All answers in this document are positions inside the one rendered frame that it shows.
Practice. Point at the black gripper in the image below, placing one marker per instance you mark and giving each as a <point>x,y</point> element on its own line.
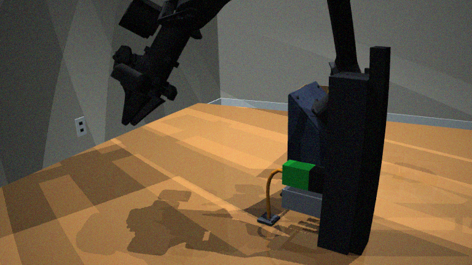
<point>144,89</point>

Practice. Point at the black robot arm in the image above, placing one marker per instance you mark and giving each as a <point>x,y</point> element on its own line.
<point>143,17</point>

